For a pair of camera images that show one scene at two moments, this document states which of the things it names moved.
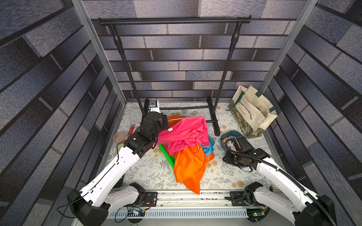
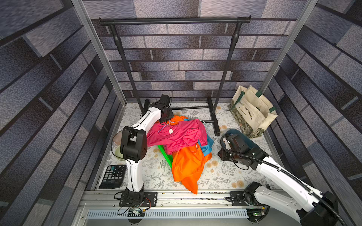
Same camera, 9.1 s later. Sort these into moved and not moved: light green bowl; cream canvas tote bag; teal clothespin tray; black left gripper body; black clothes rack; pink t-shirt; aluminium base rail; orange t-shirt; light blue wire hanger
Moved: light blue wire hanger; black left gripper body; pink t-shirt
Not moved: black clothes rack; cream canvas tote bag; light green bowl; teal clothespin tray; orange t-shirt; aluminium base rail
